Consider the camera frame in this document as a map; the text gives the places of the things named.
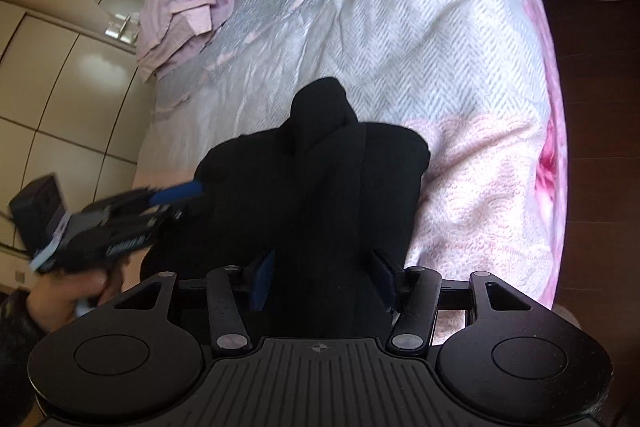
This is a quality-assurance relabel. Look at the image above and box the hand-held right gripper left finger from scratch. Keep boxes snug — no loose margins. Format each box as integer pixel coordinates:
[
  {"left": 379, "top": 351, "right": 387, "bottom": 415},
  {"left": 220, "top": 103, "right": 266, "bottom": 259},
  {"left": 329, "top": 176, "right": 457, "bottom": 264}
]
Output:
[{"left": 115, "top": 249, "right": 277, "bottom": 356}]

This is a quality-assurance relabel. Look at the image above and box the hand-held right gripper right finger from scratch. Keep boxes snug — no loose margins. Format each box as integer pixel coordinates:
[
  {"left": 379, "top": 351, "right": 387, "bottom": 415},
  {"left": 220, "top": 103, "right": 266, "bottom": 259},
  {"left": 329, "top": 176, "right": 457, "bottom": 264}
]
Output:
[{"left": 372, "top": 249, "right": 532, "bottom": 354}]

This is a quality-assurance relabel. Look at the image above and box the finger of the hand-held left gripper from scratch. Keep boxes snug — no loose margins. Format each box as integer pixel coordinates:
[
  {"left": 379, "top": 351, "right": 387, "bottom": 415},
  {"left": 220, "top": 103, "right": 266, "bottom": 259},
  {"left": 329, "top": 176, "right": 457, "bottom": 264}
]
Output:
[{"left": 144, "top": 180, "right": 204, "bottom": 208}]

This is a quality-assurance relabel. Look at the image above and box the black jacket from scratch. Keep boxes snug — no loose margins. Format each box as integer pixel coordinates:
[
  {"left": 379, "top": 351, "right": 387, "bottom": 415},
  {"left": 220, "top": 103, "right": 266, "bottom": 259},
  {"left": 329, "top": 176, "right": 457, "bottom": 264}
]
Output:
[{"left": 140, "top": 77, "right": 432, "bottom": 344}]

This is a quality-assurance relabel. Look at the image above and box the person's left forearm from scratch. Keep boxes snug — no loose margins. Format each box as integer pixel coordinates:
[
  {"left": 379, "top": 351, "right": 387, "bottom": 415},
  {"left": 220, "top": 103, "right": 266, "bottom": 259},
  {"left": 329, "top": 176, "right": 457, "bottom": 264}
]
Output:
[{"left": 0, "top": 289, "right": 48, "bottom": 410}]

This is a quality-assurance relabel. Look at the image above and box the person's left hand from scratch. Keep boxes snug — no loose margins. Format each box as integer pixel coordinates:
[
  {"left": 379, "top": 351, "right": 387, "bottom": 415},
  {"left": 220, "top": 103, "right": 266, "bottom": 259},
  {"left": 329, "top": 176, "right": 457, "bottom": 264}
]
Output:
[{"left": 27, "top": 254, "right": 128, "bottom": 324}]

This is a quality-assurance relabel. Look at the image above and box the black box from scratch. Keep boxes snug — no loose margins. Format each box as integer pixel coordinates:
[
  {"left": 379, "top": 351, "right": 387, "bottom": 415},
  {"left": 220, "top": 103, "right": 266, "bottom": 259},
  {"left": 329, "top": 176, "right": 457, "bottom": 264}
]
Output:
[{"left": 9, "top": 175, "right": 69, "bottom": 253}]

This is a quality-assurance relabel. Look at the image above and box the white wardrobe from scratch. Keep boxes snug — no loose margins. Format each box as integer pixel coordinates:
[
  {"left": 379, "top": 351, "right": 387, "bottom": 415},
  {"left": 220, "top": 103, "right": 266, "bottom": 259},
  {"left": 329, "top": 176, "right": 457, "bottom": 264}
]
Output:
[{"left": 0, "top": 2, "right": 151, "bottom": 250}]

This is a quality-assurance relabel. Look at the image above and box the round mirror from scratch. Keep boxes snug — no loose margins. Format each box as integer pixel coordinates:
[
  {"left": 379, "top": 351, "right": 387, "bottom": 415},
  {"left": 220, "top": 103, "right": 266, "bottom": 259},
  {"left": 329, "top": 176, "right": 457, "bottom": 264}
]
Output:
[{"left": 91, "top": 0, "right": 148, "bottom": 44}]

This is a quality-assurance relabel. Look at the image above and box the pink floral bed sheet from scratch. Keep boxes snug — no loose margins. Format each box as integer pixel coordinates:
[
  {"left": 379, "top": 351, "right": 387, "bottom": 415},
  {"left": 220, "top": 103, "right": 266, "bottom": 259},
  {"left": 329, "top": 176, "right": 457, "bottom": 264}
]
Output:
[{"left": 492, "top": 0, "right": 572, "bottom": 310}]

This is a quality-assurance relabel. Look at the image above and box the pink textured bedspread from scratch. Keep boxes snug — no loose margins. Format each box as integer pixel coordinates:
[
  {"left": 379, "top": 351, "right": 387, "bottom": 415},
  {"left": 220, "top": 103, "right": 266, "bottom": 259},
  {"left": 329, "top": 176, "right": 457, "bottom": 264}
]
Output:
[{"left": 132, "top": 0, "right": 551, "bottom": 348}]

